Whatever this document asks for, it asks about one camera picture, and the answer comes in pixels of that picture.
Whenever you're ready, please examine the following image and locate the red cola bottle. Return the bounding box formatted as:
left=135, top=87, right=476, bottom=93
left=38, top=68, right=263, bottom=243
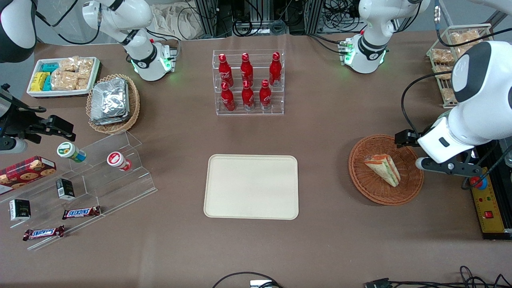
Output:
left=240, top=52, right=254, bottom=85
left=221, top=82, right=236, bottom=112
left=269, top=52, right=282, bottom=87
left=218, top=54, right=234, bottom=88
left=242, top=80, right=255, bottom=111
left=259, top=79, right=272, bottom=111

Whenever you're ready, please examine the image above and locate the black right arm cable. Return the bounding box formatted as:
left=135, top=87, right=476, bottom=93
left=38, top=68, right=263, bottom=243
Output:
left=34, top=0, right=101, bottom=45

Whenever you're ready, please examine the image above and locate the green lid cup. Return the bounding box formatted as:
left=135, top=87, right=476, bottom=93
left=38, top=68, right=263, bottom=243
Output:
left=56, top=142, right=87, bottom=163

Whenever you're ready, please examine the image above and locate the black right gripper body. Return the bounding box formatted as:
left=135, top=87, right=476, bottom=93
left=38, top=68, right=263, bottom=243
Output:
left=0, top=89, right=44, bottom=138

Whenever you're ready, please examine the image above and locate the silver foil pack stack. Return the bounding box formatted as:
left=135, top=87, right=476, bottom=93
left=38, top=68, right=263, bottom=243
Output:
left=90, top=78, right=130, bottom=126

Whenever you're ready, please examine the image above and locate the small black carton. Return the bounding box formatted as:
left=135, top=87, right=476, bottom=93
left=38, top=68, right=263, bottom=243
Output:
left=9, top=198, right=32, bottom=222
left=56, top=178, right=76, bottom=201

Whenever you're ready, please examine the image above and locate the red lid cup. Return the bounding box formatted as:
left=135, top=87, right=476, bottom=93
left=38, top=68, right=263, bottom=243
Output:
left=106, top=151, right=133, bottom=172

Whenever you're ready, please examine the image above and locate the black cable with metal plug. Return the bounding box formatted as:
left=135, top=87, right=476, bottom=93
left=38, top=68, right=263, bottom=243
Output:
left=434, top=0, right=512, bottom=48

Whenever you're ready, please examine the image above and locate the yellow snack pack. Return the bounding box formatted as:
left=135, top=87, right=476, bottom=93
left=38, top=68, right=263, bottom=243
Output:
left=30, top=72, right=51, bottom=92

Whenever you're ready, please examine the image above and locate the white rectangular snack tray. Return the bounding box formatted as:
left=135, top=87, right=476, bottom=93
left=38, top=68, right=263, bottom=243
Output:
left=26, top=57, right=101, bottom=98

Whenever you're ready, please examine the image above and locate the beige plastic tray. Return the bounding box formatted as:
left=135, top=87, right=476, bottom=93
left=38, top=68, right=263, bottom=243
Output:
left=203, top=154, right=299, bottom=220

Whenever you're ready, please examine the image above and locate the clear acrylic step display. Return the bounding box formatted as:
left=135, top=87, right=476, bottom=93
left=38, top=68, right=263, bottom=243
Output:
left=0, top=130, right=158, bottom=251

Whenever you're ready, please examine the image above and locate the clear acrylic bottle rack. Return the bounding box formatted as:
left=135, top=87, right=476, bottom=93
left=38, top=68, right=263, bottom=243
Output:
left=212, top=49, right=285, bottom=116

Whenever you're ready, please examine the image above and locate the red tartan cookie box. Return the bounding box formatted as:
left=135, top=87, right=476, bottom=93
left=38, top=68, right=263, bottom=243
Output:
left=0, top=156, right=57, bottom=196

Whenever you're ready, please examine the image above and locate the black cable with connector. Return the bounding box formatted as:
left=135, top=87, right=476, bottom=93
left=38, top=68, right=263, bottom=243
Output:
left=364, top=266, right=512, bottom=288

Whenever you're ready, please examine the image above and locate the beige cloth bag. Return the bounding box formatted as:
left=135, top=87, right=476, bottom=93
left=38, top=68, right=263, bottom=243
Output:
left=150, top=3, right=205, bottom=40

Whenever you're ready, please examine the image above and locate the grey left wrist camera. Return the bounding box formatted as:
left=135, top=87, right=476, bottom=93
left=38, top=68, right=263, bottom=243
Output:
left=415, top=151, right=482, bottom=177

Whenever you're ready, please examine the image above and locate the light wicker basket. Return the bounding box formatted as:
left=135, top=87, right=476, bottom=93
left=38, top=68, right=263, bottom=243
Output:
left=86, top=74, right=141, bottom=134

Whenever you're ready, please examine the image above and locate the cream wire bread rack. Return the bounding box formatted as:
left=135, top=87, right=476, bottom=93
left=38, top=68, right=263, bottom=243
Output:
left=426, top=23, right=493, bottom=109

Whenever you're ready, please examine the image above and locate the brown wicker basket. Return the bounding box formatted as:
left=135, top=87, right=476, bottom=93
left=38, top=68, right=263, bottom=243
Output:
left=348, top=134, right=424, bottom=206

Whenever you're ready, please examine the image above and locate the snickers bar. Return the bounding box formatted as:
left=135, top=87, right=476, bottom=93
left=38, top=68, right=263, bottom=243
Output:
left=22, top=225, right=65, bottom=242
left=62, top=206, right=101, bottom=220

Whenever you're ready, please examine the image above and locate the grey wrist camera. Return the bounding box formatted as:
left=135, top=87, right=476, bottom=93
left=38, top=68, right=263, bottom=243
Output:
left=0, top=137, right=28, bottom=155
left=415, top=151, right=482, bottom=177

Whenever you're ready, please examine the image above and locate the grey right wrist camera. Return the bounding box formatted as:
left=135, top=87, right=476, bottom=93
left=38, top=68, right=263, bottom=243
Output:
left=0, top=137, right=28, bottom=155

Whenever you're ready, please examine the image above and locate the yellow control box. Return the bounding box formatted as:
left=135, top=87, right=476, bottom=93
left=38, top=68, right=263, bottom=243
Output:
left=470, top=177, right=506, bottom=234

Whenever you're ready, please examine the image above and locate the black looping arm cable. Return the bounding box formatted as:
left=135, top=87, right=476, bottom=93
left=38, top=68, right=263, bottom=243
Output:
left=401, top=71, right=457, bottom=138

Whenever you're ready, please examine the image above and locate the grey aluminium frame post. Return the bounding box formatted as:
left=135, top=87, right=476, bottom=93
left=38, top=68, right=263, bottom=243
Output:
left=202, top=0, right=220, bottom=37
left=305, top=0, right=324, bottom=35

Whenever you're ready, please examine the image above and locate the black cable loop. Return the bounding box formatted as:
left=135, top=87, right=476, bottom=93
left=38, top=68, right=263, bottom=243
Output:
left=211, top=272, right=282, bottom=288

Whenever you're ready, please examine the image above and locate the wrapped triangle sandwich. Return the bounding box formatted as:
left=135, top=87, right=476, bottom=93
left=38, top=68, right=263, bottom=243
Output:
left=364, top=154, right=401, bottom=188

